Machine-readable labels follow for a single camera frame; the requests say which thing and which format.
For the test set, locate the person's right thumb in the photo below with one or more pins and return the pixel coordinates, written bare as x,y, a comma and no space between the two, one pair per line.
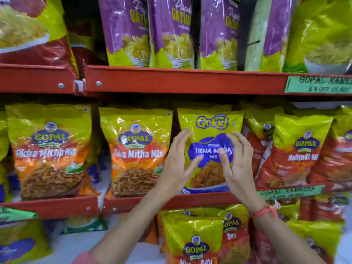
225,167

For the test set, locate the short red shelf rail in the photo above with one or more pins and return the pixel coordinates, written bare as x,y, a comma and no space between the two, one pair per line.
55,207
33,78

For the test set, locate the purple yellow snack packet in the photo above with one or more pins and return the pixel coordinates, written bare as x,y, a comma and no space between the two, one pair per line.
172,30
123,27
218,32
277,32

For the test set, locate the person's left middle finger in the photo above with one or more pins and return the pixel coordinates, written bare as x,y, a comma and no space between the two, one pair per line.
182,140

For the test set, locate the person's left forearm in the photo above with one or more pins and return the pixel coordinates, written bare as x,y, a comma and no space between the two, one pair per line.
129,230

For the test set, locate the person's left thumb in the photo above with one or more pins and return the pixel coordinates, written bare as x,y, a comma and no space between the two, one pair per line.
194,164

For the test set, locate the white shelf bracket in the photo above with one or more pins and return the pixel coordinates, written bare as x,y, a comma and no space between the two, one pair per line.
79,85

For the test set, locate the pale green snack packet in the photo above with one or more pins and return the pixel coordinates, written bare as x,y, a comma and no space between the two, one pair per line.
257,38

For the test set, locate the yellow red sev packet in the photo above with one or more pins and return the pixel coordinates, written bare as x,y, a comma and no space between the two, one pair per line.
324,207
319,239
192,239
235,233

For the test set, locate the long red shelf rail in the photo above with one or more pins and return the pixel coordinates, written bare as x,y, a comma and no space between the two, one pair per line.
198,200
187,81

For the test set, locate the lime green noodle snack packet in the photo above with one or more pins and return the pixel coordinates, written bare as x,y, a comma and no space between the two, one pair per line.
321,38

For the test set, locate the person's right hand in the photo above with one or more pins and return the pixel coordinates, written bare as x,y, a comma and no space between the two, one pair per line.
242,175

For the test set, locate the yellow orange snack mix packet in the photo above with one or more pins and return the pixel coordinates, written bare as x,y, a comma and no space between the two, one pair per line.
136,156
49,151

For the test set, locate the yellow snack packet blue label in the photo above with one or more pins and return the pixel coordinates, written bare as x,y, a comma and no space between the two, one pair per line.
210,123

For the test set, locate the person's right forearm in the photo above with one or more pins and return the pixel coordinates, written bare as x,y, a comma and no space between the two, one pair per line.
283,239

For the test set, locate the person's right middle finger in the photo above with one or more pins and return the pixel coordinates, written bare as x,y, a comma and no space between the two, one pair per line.
242,142

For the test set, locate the person's left hand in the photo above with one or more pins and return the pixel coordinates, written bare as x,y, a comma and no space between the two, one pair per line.
172,173

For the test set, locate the pink thread wristband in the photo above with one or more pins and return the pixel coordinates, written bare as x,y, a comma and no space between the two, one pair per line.
262,211

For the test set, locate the green white snack packet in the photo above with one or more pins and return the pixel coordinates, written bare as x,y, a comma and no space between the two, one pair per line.
85,224

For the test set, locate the large red yellow snack packet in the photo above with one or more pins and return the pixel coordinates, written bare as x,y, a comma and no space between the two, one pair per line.
30,32

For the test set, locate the dark red snack packet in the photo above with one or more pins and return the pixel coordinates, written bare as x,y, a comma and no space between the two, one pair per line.
85,52

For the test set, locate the green price label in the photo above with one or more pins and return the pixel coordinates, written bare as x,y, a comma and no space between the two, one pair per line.
15,214
319,84
291,192

